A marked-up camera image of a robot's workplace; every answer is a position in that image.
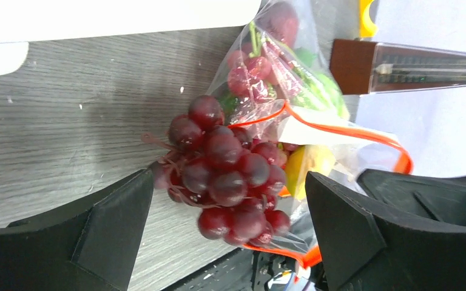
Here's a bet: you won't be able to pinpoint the clear zip top bag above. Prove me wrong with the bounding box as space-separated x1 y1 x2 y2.
208 1 413 268

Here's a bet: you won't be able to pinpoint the yellow fake banana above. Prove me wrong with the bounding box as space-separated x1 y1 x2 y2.
284 145 336 201

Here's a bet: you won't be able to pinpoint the pink fake grapes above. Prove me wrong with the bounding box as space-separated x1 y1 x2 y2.
227 50 274 103

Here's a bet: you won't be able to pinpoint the dark red fake plum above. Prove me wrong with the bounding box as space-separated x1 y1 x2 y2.
257 1 299 49

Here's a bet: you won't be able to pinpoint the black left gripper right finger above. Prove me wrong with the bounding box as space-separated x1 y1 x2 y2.
305 172 466 290

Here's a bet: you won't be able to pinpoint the white plastic basket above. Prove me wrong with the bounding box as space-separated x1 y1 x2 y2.
0 0 261 43

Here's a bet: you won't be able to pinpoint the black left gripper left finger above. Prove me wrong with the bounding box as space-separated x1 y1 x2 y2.
0 169 154 290

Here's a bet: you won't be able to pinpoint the small yellow cube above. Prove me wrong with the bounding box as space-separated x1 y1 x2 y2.
359 0 378 38

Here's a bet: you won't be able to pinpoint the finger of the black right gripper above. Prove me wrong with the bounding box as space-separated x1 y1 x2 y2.
357 169 466 226

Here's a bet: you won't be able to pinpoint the purple fake grapes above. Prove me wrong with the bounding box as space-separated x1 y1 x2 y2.
141 95 291 247

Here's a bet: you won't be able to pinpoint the brown box with lid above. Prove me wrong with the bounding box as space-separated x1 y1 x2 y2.
329 39 466 95

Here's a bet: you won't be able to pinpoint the green fake apple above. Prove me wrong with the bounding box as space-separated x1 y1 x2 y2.
294 47 350 120

